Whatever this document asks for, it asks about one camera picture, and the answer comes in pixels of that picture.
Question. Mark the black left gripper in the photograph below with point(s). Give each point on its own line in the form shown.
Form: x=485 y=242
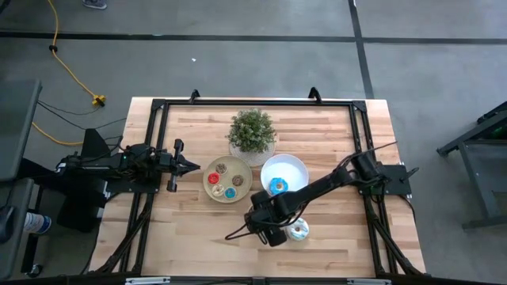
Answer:
x=168 y=162

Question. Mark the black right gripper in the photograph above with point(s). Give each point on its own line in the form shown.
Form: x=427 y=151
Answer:
x=269 y=221

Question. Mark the small red frosted donut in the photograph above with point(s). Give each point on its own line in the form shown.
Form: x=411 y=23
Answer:
x=210 y=181

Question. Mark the small brown sprinkled donut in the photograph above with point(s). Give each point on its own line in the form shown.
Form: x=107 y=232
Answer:
x=235 y=178
x=218 y=166

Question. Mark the small blue frosted donut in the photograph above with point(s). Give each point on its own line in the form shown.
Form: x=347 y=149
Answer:
x=227 y=196

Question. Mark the large blue frosted donut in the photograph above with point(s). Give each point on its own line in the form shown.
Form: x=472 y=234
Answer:
x=273 y=183

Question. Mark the large white frosted donut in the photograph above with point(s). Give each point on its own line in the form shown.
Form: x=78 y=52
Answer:
x=302 y=234

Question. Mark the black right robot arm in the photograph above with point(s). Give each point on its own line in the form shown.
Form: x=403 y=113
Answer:
x=317 y=186

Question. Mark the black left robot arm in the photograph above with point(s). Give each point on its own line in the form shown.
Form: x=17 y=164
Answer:
x=99 y=162

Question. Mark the beige round plate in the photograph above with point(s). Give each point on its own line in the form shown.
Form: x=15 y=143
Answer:
x=242 y=168

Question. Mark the white round plate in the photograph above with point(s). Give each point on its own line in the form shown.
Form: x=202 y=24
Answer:
x=283 y=166

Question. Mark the black table clamp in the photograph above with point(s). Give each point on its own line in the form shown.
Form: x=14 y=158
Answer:
x=315 y=95
x=194 y=95

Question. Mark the green potted plant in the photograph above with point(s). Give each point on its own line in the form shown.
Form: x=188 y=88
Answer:
x=251 y=130

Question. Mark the black equipment stand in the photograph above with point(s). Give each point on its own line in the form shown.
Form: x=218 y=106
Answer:
x=83 y=213

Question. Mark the white bottle with blue label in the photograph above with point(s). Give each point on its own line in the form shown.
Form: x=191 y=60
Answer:
x=37 y=223

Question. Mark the grey side table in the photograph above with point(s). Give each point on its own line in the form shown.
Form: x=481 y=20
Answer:
x=16 y=118

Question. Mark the person's shoe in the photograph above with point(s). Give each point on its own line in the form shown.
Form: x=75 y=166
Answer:
x=95 y=4

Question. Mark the black metal cart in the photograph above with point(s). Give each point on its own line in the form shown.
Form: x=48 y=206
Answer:
x=485 y=223

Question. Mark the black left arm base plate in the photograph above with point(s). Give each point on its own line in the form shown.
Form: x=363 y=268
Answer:
x=119 y=187

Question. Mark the black aluminium table frame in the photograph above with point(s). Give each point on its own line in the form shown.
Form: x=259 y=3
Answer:
x=257 y=103

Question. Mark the silver metal bracket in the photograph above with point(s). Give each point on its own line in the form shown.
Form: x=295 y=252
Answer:
x=368 y=282
x=147 y=281

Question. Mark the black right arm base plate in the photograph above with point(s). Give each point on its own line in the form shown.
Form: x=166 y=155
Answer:
x=396 y=180

